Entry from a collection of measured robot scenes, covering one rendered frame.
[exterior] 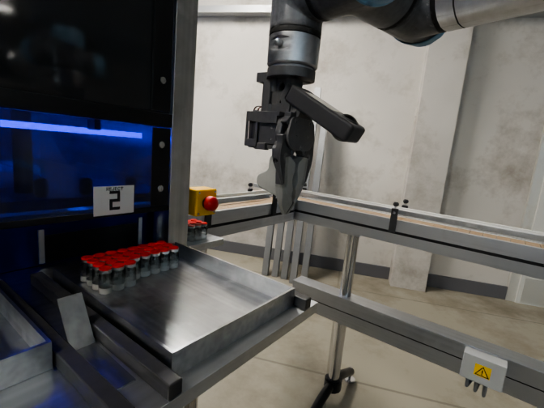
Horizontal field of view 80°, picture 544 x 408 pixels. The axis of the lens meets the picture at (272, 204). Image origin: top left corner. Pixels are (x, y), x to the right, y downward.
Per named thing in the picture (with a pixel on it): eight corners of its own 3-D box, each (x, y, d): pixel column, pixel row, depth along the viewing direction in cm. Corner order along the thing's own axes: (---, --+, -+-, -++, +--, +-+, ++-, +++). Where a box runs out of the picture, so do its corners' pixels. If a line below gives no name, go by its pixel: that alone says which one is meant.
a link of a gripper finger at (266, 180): (261, 208, 54) (266, 151, 52) (291, 215, 50) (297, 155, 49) (248, 210, 51) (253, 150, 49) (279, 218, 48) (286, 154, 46)
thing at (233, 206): (164, 252, 92) (167, 196, 89) (133, 238, 100) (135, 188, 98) (296, 220, 146) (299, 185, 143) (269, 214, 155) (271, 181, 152)
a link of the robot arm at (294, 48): (329, 44, 48) (300, 25, 42) (325, 77, 49) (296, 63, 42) (287, 49, 52) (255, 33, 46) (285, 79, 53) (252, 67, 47)
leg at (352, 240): (318, 390, 150) (339, 229, 137) (327, 380, 158) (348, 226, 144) (336, 401, 145) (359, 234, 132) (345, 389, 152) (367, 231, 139)
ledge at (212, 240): (156, 240, 94) (157, 234, 94) (192, 234, 105) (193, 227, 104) (188, 253, 86) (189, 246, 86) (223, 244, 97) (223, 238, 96)
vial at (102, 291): (95, 291, 57) (95, 267, 56) (108, 288, 59) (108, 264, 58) (102, 296, 56) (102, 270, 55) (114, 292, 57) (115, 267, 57)
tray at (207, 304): (53, 286, 58) (53, 267, 57) (175, 255, 79) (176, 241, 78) (171, 380, 38) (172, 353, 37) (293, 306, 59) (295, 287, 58)
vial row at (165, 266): (89, 287, 58) (89, 263, 57) (174, 264, 72) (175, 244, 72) (95, 291, 57) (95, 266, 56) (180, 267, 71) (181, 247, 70)
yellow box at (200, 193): (178, 212, 90) (179, 185, 88) (198, 209, 95) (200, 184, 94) (197, 217, 85) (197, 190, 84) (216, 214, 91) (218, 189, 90)
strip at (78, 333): (57, 339, 44) (56, 298, 43) (81, 330, 46) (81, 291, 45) (109, 394, 35) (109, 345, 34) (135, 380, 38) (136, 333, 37)
